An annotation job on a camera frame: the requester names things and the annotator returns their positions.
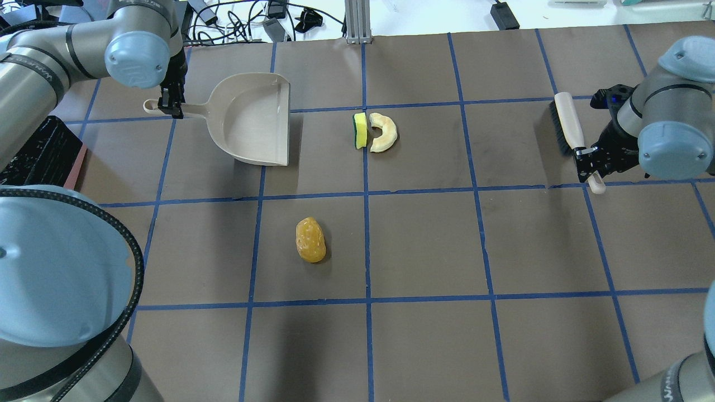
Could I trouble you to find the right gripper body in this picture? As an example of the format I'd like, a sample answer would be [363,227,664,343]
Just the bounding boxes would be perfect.
[575,84,639,183]

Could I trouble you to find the aluminium frame post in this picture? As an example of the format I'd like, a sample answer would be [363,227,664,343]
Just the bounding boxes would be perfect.
[345,0,373,44]

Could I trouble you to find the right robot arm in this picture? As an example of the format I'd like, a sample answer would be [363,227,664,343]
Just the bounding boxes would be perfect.
[556,36,713,401]

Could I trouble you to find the beige hand brush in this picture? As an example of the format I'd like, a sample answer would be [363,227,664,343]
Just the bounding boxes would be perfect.
[550,92,606,194]

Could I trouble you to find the orange bread toy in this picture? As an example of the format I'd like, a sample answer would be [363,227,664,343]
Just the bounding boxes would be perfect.
[294,217,327,263]

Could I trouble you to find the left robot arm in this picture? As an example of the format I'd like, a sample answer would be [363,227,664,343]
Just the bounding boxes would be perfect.
[2,1,186,401]

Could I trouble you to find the bin with black bag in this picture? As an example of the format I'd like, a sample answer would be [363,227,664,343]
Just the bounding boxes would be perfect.
[1,116,87,190]

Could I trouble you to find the beige croissant piece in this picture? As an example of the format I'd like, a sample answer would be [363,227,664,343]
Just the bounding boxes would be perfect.
[369,113,398,153]

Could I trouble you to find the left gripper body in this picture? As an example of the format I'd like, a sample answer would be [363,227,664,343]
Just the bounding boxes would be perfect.
[158,48,188,119]

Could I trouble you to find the beige dustpan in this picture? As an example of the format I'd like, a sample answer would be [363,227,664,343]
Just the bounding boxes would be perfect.
[143,72,290,167]

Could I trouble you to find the yellow green sponge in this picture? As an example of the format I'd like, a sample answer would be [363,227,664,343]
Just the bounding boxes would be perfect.
[352,112,368,150]

